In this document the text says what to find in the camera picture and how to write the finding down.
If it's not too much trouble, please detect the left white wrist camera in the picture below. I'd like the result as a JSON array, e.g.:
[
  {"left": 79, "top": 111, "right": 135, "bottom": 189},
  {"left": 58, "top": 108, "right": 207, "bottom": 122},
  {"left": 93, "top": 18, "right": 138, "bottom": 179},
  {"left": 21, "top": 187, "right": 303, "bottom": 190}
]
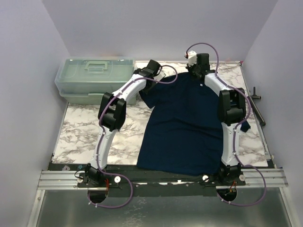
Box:
[{"left": 154, "top": 70, "right": 166, "bottom": 81}]

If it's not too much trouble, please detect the translucent green storage box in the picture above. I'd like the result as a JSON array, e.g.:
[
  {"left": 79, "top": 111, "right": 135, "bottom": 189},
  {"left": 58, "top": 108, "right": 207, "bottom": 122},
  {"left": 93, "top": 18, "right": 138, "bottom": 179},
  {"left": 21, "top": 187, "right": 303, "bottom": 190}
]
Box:
[{"left": 55, "top": 57, "right": 136, "bottom": 105}]

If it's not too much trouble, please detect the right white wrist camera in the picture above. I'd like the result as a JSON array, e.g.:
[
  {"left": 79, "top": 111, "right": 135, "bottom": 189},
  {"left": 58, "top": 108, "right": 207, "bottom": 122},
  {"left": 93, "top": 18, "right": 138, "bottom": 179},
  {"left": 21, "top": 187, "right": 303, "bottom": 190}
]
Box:
[{"left": 185, "top": 51, "right": 197, "bottom": 67}]

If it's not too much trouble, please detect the black clamp tool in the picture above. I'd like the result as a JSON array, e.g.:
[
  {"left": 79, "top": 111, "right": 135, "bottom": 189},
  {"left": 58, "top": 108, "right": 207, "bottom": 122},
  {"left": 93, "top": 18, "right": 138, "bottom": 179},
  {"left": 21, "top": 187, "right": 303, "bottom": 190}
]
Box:
[{"left": 247, "top": 87, "right": 267, "bottom": 127}]

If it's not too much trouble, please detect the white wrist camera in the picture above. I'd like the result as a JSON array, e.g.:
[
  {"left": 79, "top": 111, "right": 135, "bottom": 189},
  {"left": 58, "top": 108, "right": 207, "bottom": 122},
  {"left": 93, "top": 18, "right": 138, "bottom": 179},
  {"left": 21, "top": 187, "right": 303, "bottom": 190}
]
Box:
[
  {"left": 154, "top": 70, "right": 166, "bottom": 81},
  {"left": 185, "top": 51, "right": 197, "bottom": 67}
]

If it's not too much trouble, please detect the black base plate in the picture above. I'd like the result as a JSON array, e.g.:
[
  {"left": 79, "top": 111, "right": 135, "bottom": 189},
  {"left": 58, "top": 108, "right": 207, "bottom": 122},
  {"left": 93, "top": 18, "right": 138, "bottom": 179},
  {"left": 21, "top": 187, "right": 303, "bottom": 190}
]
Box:
[{"left": 47, "top": 162, "right": 247, "bottom": 198}]

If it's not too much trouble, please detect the navy blue t-shirt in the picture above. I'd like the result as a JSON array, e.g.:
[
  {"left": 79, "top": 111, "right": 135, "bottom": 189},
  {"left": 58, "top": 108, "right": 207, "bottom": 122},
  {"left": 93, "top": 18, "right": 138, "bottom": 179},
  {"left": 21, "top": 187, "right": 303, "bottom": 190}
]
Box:
[{"left": 136, "top": 72, "right": 251, "bottom": 176}]

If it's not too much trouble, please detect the aluminium mounting rail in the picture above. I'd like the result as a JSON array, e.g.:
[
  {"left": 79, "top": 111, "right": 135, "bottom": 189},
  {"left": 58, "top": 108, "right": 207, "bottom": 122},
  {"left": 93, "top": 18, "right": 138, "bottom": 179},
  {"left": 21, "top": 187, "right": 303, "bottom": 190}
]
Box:
[{"left": 37, "top": 168, "right": 288, "bottom": 190}]

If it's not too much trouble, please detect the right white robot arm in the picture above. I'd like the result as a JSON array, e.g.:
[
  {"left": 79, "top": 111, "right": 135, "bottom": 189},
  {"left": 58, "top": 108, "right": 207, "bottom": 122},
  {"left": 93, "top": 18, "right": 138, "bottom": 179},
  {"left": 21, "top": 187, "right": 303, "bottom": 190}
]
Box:
[{"left": 185, "top": 51, "right": 246, "bottom": 185}]

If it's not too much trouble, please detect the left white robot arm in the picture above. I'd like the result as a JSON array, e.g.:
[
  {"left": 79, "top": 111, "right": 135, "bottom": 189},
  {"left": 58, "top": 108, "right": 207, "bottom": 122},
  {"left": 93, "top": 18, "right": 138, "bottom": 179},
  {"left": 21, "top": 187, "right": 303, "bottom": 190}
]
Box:
[{"left": 85, "top": 60, "right": 161, "bottom": 187}]

